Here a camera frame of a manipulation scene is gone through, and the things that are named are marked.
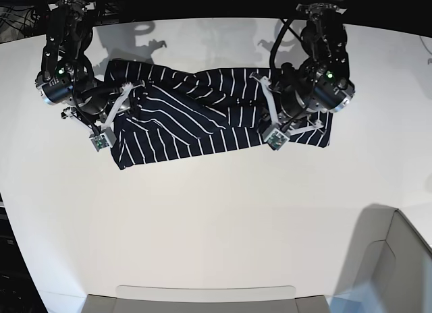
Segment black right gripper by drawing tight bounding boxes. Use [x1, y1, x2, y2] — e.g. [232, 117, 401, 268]
[62, 83, 140, 124]

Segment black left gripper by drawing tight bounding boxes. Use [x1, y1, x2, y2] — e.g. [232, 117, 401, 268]
[269, 61, 324, 127]

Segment navy white striped T-shirt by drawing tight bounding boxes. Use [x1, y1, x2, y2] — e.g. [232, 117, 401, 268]
[101, 58, 333, 171]

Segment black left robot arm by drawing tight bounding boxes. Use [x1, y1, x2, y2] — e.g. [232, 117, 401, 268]
[269, 3, 355, 132]

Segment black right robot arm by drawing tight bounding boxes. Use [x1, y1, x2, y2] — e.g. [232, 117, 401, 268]
[35, 0, 134, 131]

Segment beige chair at bottom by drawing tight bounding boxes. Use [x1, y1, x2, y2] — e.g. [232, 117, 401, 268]
[81, 285, 330, 312]

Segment beige chair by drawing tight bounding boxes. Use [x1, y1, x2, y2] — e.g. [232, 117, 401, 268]
[329, 204, 431, 312]
[81, 285, 330, 312]

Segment beige chair at right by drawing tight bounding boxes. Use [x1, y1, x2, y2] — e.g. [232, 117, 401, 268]
[329, 204, 431, 312]

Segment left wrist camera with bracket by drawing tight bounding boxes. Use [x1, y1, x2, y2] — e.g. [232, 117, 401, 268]
[250, 72, 329, 150]

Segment tangled black cables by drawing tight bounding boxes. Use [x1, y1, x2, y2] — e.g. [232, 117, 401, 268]
[0, 0, 48, 44]

